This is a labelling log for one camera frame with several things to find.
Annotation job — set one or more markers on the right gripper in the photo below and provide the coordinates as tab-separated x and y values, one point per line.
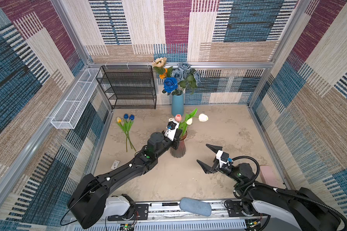
207	169

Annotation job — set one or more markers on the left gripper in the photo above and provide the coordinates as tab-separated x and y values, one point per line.
174	142

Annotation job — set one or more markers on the dark red glass vase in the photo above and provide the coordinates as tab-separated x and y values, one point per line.
181	150

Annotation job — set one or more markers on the white tulip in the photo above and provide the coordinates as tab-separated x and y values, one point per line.
185	126
194	115

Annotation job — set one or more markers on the pink tulip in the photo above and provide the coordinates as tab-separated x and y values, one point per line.
178	118

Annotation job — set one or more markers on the teal ceramic vase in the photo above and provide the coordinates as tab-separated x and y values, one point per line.
177	106

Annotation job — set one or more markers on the blue tulip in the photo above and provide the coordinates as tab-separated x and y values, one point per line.
129	122
129	140

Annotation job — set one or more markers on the dark blue rose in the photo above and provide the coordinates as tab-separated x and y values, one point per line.
170	86

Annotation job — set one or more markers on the light blue rose bunch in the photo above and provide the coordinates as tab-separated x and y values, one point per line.
186	77

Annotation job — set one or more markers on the orange marigold flower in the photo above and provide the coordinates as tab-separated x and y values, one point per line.
164	75

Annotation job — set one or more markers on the cream sunflower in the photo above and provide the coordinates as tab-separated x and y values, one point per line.
159	65

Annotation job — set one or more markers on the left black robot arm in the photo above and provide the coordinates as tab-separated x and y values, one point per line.
88	201

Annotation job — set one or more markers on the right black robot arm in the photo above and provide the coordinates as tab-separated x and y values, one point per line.
301	208

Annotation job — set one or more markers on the blue-grey sponge pad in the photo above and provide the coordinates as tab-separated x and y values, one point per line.
195	207

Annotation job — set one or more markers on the pink rectangular pad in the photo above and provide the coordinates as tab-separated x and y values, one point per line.
268	177

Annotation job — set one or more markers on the yellow tulip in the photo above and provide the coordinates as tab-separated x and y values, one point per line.
123	128

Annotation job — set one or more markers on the small white paper tag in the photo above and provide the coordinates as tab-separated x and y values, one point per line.
115	164

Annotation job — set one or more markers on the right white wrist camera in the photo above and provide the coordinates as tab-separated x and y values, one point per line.
223	158

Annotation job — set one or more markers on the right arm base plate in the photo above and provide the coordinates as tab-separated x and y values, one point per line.
240	209

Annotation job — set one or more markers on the white slotted cable duct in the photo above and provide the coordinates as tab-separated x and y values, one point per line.
209	225

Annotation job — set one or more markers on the black wire shelf rack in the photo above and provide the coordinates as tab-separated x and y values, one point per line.
128	87

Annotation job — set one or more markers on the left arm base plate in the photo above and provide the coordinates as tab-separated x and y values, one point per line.
137	212

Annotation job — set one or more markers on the white mesh wall basket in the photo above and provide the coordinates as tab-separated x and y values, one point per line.
71	110

